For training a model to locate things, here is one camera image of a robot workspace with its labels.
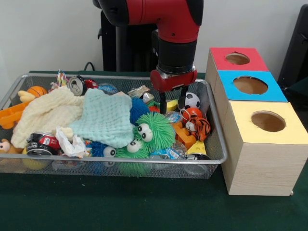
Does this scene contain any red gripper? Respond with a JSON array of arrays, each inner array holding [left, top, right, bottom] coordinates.
[[150, 66, 198, 115]]

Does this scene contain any mint green muslin cloth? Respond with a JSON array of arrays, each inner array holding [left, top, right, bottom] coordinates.
[[69, 89, 137, 148]]

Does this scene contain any shallow clear mesh bin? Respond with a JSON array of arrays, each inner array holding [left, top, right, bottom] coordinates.
[[0, 73, 228, 180]]

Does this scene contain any wooden box with three holes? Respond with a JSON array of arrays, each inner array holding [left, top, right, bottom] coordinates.
[[205, 47, 308, 196]]

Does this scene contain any small soccer ball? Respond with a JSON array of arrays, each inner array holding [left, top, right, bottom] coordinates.
[[185, 92, 201, 109]]

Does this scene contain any small red ball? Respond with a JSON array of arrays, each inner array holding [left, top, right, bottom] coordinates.
[[181, 107, 203, 122]]

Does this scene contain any large green spiky ball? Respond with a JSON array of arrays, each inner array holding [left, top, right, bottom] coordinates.
[[136, 112, 177, 154]]

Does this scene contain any blue spiky rubber ball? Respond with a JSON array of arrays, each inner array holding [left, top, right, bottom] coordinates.
[[129, 98, 151, 126]]

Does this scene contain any orange toy block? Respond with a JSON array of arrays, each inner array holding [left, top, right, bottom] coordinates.
[[172, 121, 197, 150]]

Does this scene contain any orange tiger plush toy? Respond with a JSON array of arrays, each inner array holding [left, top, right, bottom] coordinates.
[[185, 117, 211, 142]]

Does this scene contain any yellow cheese wedge toy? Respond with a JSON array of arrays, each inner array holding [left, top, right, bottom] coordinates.
[[186, 141, 207, 156]]

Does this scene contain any small green spiky ball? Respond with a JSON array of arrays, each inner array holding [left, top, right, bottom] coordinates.
[[115, 140, 151, 176]]

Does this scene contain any blue spiky ball with eye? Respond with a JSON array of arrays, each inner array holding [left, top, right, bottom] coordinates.
[[87, 140, 118, 158]]

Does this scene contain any cream muslin cloth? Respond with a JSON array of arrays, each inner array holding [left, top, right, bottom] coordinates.
[[11, 87, 85, 149]]

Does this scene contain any red and black soda can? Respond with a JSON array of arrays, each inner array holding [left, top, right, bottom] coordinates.
[[26, 132, 61, 156]]

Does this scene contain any small orange basketball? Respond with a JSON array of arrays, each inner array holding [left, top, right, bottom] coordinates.
[[27, 86, 48, 98]]

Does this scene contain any orange plastic toy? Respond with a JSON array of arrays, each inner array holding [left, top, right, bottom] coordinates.
[[0, 101, 30, 129]]

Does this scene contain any small brown plush doll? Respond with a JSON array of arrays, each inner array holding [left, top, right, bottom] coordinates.
[[0, 139, 13, 154]]

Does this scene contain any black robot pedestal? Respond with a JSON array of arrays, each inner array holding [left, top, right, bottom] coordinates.
[[98, 11, 159, 74]]

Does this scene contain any black cable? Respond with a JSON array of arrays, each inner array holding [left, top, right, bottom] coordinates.
[[84, 62, 97, 73]]

